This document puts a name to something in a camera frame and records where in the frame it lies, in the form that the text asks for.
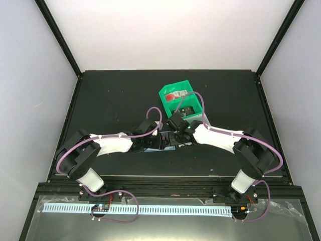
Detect light blue card holder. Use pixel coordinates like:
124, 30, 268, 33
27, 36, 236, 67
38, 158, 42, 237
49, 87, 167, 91
144, 132, 176, 152

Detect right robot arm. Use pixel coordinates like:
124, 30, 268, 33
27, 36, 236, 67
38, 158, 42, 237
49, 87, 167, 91
166, 113, 281, 202

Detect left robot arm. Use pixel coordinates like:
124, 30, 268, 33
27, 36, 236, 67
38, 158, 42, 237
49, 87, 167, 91
55, 118, 169, 200

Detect red and white cards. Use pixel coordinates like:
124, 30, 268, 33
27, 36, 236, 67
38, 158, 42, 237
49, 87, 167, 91
165, 90, 188, 102

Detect white plastic bin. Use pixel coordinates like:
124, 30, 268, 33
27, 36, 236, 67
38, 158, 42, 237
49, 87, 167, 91
182, 114, 203, 146

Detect green plastic bin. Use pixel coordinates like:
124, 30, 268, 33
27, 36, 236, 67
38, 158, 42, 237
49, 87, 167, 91
158, 80, 203, 117

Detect clear plastic sheet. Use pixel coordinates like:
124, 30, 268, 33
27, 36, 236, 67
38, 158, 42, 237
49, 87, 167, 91
21, 196, 313, 240

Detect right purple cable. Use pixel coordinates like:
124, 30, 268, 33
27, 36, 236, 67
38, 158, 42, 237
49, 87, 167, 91
173, 91, 283, 223

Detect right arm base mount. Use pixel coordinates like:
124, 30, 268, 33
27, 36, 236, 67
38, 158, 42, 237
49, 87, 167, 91
210, 186, 258, 204

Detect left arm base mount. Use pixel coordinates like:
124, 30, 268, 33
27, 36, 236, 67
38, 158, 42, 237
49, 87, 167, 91
78, 184, 125, 203

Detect black aluminium frame rail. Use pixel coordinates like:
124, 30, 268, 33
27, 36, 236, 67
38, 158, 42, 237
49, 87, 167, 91
34, 176, 304, 199

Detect slotted white cable duct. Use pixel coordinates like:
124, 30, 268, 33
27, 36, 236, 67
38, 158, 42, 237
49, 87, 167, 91
42, 203, 232, 217

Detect left rear frame post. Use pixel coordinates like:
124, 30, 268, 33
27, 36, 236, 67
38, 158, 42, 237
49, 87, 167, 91
35, 0, 82, 77

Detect frame post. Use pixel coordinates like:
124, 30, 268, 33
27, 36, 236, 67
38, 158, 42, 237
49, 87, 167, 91
35, 0, 82, 77
256, 0, 305, 77

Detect right rear frame post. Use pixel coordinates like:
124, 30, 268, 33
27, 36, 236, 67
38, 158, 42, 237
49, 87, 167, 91
256, 0, 305, 77

